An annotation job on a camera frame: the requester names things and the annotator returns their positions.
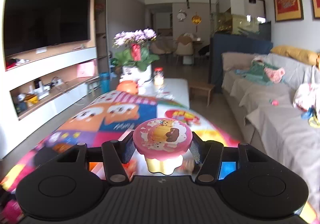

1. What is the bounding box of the pastel baby teether toy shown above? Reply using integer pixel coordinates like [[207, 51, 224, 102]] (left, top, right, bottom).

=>
[[301, 107, 320, 127]]

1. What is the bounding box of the orange round toy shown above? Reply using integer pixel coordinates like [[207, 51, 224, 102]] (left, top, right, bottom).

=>
[[116, 80, 139, 94]]

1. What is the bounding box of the white tv wall cabinet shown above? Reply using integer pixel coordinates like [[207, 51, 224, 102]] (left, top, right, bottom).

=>
[[0, 0, 107, 160]]

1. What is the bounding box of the black flat television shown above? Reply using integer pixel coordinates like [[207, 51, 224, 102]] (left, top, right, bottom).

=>
[[3, 0, 91, 57]]

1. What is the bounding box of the pink clothing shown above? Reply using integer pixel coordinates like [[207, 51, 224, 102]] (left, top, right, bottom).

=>
[[263, 66, 286, 83]]

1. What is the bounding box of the wooden side stool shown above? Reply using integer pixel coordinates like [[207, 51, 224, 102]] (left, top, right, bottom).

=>
[[188, 80, 216, 107]]

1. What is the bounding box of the beige dining chair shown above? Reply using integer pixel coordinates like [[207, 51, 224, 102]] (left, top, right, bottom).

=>
[[175, 33, 194, 66]]

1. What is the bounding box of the white pink floral cloth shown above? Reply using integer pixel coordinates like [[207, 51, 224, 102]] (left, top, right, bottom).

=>
[[292, 82, 320, 115]]

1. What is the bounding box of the clear jar with red lid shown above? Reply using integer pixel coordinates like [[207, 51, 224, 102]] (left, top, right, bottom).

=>
[[153, 67, 165, 86]]

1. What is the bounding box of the colourful cartoon play mat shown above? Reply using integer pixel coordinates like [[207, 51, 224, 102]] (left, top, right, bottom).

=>
[[0, 89, 320, 224]]

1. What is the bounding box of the small wooden stool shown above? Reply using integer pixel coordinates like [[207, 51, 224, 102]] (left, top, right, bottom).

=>
[[86, 81, 101, 96]]

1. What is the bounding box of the glass fish tank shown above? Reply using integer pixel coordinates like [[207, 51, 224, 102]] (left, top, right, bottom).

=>
[[209, 0, 272, 42]]

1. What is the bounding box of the black chair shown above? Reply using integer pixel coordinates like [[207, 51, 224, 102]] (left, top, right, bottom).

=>
[[198, 44, 211, 57]]

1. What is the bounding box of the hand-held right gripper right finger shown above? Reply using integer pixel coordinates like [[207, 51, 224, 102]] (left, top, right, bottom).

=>
[[189, 133, 267, 185]]

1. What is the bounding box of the grey covered sofa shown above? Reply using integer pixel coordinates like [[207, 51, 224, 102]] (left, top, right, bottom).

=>
[[221, 51, 320, 217]]

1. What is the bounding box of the pink paper bag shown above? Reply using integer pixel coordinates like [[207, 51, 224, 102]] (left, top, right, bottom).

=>
[[76, 61, 97, 79]]

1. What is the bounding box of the yellow box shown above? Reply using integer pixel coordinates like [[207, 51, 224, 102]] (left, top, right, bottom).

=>
[[25, 93, 39, 104]]

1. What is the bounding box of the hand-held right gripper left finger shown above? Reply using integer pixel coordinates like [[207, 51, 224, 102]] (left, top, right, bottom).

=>
[[56, 131, 137, 186]]

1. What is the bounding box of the yellow pillow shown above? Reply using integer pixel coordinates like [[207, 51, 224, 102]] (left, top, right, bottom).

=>
[[270, 45, 320, 67]]

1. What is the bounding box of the green clothing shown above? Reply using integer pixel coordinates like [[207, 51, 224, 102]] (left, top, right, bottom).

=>
[[235, 60, 274, 87]]

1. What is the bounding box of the yellow hanging ornament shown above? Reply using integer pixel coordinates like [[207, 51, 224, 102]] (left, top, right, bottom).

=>
[[191, 12, 203, 32]]

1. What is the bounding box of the potted purple orchid plant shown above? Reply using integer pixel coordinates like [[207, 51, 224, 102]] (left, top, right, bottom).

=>
[[111, 28, 160, 85]]

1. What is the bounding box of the blue water bottle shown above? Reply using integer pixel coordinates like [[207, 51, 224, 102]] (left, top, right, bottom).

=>
[[99, 72, 111, 93]]

